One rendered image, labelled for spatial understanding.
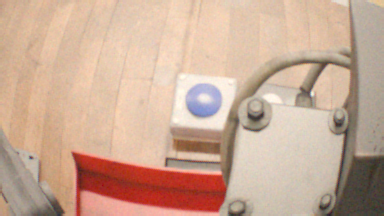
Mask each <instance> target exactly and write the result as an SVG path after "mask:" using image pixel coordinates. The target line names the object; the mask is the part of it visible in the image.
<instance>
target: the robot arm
mask: <svg viewBox="0 0 384 216"><path fill-rule="evenodd" d="M30 159H33V160H30ZM39 174H40V161H39V158H38V156H37V154H35V153H33V152H29V151H24V150H22V149H19V148H15V147H14V148H13V146H12V145H11V143H10V142H9V140H8V138H7V136H6V135H5V133H4V131H3V129H2V127H1V124H0V193H1V195H2V196H3V198H4V200H5V202H6V203H9V204H10V205H9V206H8V208H9V210H10V211H9V212H10V216H63V215H64V214H65V211H64V209H63V208H62V206H61V205H60V203H59V201H58V200H57V198H56V196H55V195H54V193H53V192H52V190H51V188H50V187H49V185H48V184H47V182H46V181H45V180H44V181H43V182H40V181H39V180H40V178H39V177H40V175H39Z"/></svg>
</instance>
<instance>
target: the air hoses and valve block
mask: <svg viewBox="0 0 384 216"><path fill-rule="evenodd" d="M350 52H351V50H350V47H348V46H335V47H332V48H330V49H329V48H328V50H326V51H324V50H322V51H319V50H316V51H315V50H306V51H305V50H301V51H300V50H299V51H293V52H288V53H284V54H282V55H281V54H280V55H278V56H275V57H274V58H273V59H272V58H271V59H270V60H269V61H266V62H265V63H263V65H260V66H259V68H257V69H256V70H255V71H254V72H253V73H252V74H251V76H250V77H249V78H247V80H246V81H245V83H244V85H243V86H242V87H241V89H240V90H239V92H238V93H237V94H236V96H235V97H236V98H235V100H234V101H233V103H232V105H231V107H230V110H229V112H228V115H227V118H226V121H225V125H224V129H223V135H221V144H220V160H221V164H220V169H221V173H222V176H223V181H224V184H225V185H226V187H228V183H229V177H230V171H231V170H232V163H233V156H234V150H235V142H236V135H237V130H238V126H239V119H238V108H239V105H240V104H241V103H242V101H243V100H245V99H246V98H248V97H250V96H254V95H255V94H256V91H257V90H259V89H260V88H261V86H262V85H263V84H264V83H265V81H266V80H267V81H268V80H269V78H270V77H272V76H273V75H275V74H277V73H278V72H279V71H283V70H284V69H285V68H286V69H287V68H290V67H294V66H296V65H297V66H298V65H301V64H303V65H304V64H312V63H313V64H312V66H311V68H310V69H309V72H307V74H306V76H305V79H304V81H303V83H302V85H300V88H299V90H301V92H306V93H309V94H310V95H311V92H312V89H313V87H314V85H315V84H316V81H317V80H318V78H319V76H320V75H321V73H322V72H323V70H324V69H325V67H327V65H329V64H333V65H335V66H340V67H344V68H346V69H349V70H350V63H351V62H350V59H351V58H350V55H351V54H350Z"/></svg>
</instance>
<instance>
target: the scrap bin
mask: <svg viewBox="0 0 384 216"><path fill-rule="evenodd" d="M70 152H71V154H72V156H73V158H74V161H75V162H74V186H73V188H74V190H73V191H74V193H73V194H74V196H73V198H74V200H73V201H74V202H73V204H74V205H73V207H74V216H219V210H220V208H221V206H222V205H223V204H224V201H225V195H226V190H227V187H226V185H225V184H224V181H223V176H222V173H221V172H218V171H211V172H208V171H198V170H187V169H177V168H167V167H159V166H157V165H147V164H140V163H138V162H128V161H125V160H120V159H113V158H111V157H103V156H101V155H95V154H91V153H88V152H81V151H79V150H74V149H71V150H70Z"/></svg>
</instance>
